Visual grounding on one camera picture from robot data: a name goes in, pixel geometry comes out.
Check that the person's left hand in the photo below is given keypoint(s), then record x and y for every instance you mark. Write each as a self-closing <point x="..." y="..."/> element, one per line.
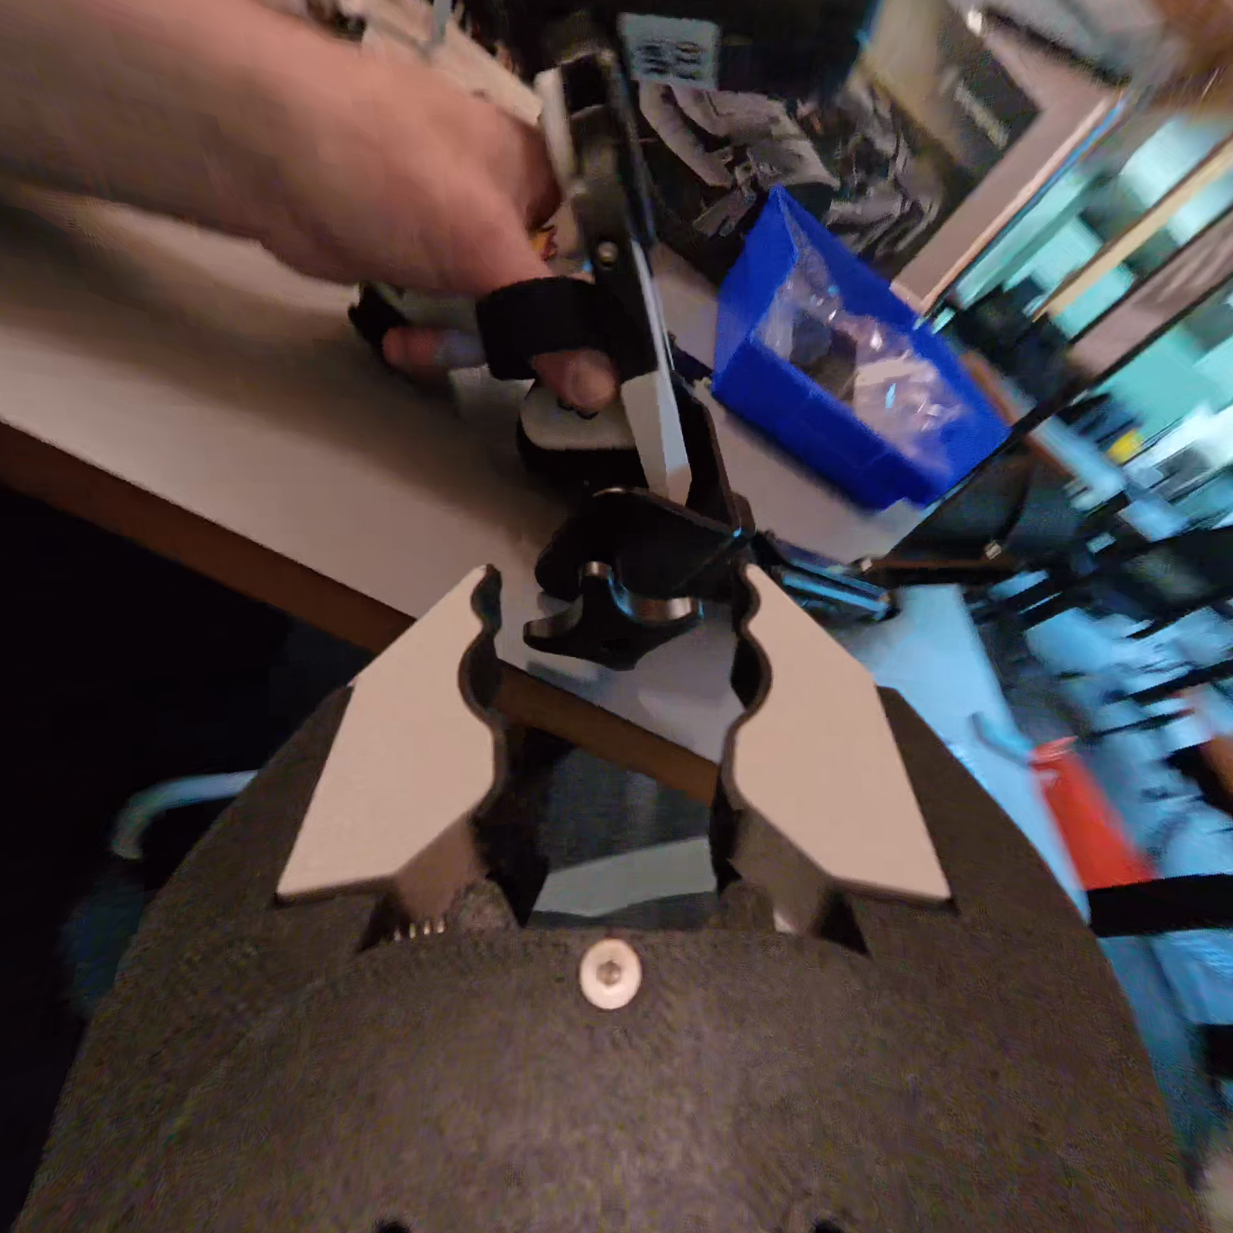
<point x="385" y="173"/>

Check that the clear plastic bag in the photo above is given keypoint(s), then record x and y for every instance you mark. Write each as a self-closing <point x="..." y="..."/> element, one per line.
<point x="866" y="346"/>

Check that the printed lego box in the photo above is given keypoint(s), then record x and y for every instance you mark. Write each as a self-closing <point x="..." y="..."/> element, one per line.
<point x="866" y="144"/>

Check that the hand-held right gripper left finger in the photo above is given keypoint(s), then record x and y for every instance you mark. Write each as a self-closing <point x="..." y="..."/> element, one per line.
<point x="404" y="771"/>

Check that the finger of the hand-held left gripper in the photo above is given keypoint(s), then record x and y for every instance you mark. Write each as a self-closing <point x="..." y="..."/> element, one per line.
<point x="659" y="414"/>

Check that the black desk clamp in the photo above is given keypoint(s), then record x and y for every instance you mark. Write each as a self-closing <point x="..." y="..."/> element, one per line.
<point x="655" y="539"/>

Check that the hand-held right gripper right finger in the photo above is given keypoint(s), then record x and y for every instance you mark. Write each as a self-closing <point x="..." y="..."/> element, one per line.
<point x="828" y="771"/>

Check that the blue plastic bin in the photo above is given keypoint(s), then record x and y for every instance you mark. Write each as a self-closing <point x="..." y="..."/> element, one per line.
<point x="799" y="414"/>

